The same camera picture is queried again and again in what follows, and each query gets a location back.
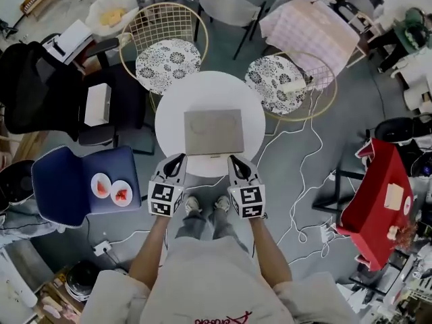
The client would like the person's jeans leg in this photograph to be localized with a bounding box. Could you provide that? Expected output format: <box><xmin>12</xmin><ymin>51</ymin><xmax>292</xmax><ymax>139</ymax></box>
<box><xmin>207</xmin><ymin>207</ymin><xmax>250</xmax><ymax>253</ymax></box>
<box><xmin>174</xmin><ymin>209</ymin><xmax>207</xmax><ymax>242</ymax></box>

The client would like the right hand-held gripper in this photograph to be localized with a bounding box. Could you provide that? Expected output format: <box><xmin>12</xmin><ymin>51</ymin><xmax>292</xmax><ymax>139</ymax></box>
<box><xmin>227</xmin><ymin>155</ymin><xmax>265</xmax><ymax>220</ymax></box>

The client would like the grey plastic chair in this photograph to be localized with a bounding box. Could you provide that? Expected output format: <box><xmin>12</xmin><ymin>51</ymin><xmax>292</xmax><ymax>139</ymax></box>
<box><xmin>196</xmin><ymin>0</ymin><xmax>268</xmax><ymax>61</ymax></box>

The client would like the blue padded chair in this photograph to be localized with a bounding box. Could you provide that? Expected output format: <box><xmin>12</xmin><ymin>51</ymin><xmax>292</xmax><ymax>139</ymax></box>
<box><xmin>30</xmin><ymin>144</ymin><xmax>143</xmax><ymax>229</ymax></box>

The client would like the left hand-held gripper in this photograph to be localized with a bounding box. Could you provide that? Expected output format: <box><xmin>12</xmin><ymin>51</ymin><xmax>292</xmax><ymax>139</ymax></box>
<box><xmin>147</xmin><ymin>153</ymin><xmax>189</xmax><ymax>218</ymax></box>

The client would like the black cable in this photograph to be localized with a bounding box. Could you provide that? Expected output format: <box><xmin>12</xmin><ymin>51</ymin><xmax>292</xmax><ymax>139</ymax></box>
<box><xmin>86</xmin><ymin>214</ymin><xmax>129</xmax><ymax>273</ymax></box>

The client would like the red tablecloth table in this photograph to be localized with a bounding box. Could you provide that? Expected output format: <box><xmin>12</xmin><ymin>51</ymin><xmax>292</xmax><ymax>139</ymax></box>
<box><xmin>312</xmin><ymin>137</ymin><xmax>416</xmax><ymax>272</ymax></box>

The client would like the grey drawer box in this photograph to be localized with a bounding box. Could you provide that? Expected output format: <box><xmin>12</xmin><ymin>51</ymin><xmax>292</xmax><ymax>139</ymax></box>
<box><xmin>183</xmin><ymin>109</ymin><xmax>245</xmax><ymax>159</ymax></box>

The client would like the person's grey shirt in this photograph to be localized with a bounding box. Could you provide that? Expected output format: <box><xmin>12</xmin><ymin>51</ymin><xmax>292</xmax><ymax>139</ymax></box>
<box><xmin>80</xmin><ymin>236</ymin><xmax>359</xmax><ymax>324</ymax></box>

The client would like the dried flower decoration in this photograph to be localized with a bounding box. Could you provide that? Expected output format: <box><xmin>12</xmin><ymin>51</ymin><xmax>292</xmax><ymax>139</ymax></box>
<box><xmin>387</xmin><ymin>220</ymin><xmax>420</xmax><ymax>250</ymax></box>

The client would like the person's left forearm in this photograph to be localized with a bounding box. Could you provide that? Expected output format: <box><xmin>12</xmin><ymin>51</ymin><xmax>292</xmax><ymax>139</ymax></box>
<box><xmin>128</xmin><ymin>213</ymin><xmax>170</xmax><ymax>289</ymax></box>

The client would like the white plate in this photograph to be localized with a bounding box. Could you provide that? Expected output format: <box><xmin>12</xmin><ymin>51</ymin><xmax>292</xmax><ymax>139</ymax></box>
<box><xmin>110</xmin><ymin>179</ymin><xmax>133</xmax><ymax>208</ymax></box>
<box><xmin>90</xmin><ymin>171</ymin><xmax>112</xmax><ymax>199</ymax></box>

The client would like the white cable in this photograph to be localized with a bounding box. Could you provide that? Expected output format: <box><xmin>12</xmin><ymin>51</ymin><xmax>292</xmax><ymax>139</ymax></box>
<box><xmin>109</xmin><ymin>115</ymin><xmax>325</xmax><ymax>249</ymax></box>
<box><xmin>275</xmin><ymin>123</ymin><xmax>356</xmax><ymax>267</ymax></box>

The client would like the round white table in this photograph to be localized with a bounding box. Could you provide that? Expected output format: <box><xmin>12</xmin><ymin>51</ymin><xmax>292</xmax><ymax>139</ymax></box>
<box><xmin>154</xmin><ymin>70</ymin><xmax>267</xmax><ymax>179</ymax></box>

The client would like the pink checked tablecloth table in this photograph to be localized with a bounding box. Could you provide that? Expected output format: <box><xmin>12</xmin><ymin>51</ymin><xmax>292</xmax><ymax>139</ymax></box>
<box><xmin>258</xmin><ymin>0</ymin><xmax>362</xmax><ymax>81</ymax></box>

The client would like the cardboard box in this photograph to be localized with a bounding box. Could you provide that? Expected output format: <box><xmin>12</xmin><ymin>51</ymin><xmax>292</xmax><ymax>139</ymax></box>
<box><xmin>35</xmin><ymin>271</ymin><xmax>85</xmax><ymax>324</ymax></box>

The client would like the white rectangular box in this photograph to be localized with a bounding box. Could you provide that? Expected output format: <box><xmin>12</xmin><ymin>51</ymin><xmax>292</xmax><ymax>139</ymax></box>
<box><xmin>83</xmin><ymin>83</ymin><xmax>113</xmax><ymax>128</ymax></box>

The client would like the black mesh office chair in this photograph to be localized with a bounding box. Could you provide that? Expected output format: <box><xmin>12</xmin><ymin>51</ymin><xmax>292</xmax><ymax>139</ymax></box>
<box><xmin>0</xmin><ymin>37</ymin><xmax>157</xmax><ymax>155</ymax></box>

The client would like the person's left shoe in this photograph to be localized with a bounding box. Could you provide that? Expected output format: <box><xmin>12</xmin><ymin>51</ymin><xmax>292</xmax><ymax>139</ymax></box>
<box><xmin>184</xmin><ymin>195</ymin><xmax>203</xmax><ymax>216</ymax></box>

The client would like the white shell armchair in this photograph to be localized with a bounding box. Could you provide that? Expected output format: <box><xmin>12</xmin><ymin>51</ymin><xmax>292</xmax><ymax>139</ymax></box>
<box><xmin>84</xmin><ymin>0</ymin><xmax>141</xmax><ymax>37</ymax></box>

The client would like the person's left jeans leg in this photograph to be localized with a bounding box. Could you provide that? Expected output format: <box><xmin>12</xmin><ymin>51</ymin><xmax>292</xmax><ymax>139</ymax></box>
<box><xmin>174</xmin><ymin>209</ymin><xmax>207</xmax><ymax>242</ymax></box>

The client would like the person's right forearm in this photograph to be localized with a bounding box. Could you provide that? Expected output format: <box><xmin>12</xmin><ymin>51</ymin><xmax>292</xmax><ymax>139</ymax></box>
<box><xmin>248</xmin><ymin>216</ymin><xmax>294</xmax><ymax>287</ymax></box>

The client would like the gold wire chair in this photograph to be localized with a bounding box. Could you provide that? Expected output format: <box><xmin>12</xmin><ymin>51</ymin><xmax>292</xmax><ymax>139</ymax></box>
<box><xmin>244</xmin><ymin>50</ymin><xmax>339</xmax><ymax>124</ymax></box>
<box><xmin>119</xmin><ymin>1</ymin><xmax>209</xmax><ymax>116</ymax></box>

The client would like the person's right jeans leg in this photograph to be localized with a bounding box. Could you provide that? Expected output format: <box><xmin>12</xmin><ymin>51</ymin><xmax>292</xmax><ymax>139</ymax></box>
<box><xmin>207</xmin><ymin>207</ymin><xmax>250</xmax><ymax>253</ymax></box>

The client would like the small wooden box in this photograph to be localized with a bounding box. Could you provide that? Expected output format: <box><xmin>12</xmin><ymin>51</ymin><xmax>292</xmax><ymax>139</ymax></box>
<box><xmin>384</xmin><ymin>182</ymin><xmax>405</xmax><ymax>211</ymax></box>

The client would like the small white side table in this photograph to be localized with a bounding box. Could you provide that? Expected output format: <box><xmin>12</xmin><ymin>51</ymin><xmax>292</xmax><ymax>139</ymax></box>
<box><xmin>41</xmin><ymin>19</ymin><xmax>95</xmax><ymax>66</ymax></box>

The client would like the white power strip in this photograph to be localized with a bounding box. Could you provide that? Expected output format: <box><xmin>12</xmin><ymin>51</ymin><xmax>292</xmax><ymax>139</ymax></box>
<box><xmin>92</xmin><ymin>240</ymin><xmax>113</xmax><ymax>257</ymax></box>
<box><xmin>320</xmin><ymin>222</ymin><xmax>334</xmax><ymax>246</ymax></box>

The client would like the black round helmet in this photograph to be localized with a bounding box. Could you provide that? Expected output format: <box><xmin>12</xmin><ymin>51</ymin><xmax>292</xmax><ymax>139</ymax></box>
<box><xmin>65</xmin><ymin>259</ymin><xmax>99</xmax><ymax>302</ymax></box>

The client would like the yellow cushion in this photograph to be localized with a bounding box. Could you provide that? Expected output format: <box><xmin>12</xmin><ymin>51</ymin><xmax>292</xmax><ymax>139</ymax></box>
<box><xmin>99</xmin><ymin>7</ymin><xmax>128</xmax><ymax>27</ymax></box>

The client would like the wooden chair grey seat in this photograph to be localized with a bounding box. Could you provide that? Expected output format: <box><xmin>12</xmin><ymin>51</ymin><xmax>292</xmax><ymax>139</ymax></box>
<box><xmin>346</xmin><ymin>0</ymin><xmax>386</xmax><ymax>36</ymax></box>

